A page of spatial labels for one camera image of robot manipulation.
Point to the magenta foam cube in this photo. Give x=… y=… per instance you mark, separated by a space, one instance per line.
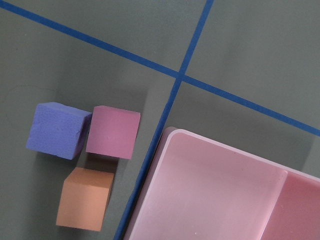
x=113 y=132

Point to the pink plastic bin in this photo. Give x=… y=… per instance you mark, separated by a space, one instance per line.
x=201 y=189

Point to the purple foam cube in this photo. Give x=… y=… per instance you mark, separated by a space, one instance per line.
x=58 y=130

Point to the orange foam cube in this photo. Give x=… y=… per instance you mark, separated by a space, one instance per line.
x=84 y=199

